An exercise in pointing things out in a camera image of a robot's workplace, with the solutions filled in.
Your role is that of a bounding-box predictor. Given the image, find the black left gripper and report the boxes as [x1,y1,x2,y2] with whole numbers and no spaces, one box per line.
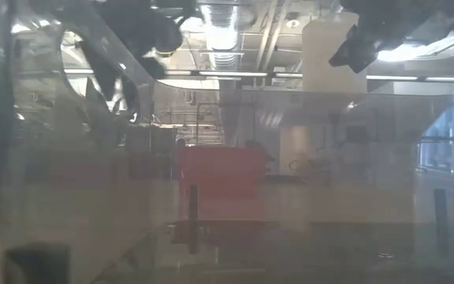
[138,54,169,80]

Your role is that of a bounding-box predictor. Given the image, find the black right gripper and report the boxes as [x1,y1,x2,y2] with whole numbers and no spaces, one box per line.
[328,24,378,74]

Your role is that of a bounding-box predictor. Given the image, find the clear plastic basket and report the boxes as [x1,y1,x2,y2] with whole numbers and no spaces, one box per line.
[0,11,454,284]

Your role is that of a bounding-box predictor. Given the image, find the green artificial plant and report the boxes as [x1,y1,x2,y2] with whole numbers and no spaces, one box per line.
[79,39,142,122]

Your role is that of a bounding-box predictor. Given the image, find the red slotted plastic basket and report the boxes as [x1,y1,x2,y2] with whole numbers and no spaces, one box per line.
[178,145,268,222]

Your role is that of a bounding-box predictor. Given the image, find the large window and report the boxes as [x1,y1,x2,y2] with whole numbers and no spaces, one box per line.
[419,93,454,175]

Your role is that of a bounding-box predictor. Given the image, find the silver ventilation duct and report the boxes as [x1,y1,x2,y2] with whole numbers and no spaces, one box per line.
[200,0,244,70]

